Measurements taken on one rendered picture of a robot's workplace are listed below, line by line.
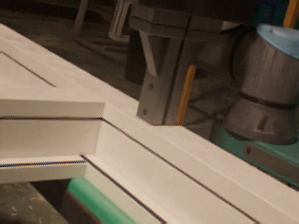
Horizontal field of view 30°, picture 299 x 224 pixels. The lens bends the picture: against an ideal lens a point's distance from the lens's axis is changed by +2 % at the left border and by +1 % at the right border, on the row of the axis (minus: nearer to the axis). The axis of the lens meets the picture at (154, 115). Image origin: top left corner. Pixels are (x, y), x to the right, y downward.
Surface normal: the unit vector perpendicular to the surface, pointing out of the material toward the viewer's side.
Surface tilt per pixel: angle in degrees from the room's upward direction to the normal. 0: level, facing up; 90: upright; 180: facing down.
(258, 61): 90
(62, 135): 90
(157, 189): 90
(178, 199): 90
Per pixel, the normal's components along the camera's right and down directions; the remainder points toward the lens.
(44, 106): 0.58, 0.33
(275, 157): -0.74, 0.01
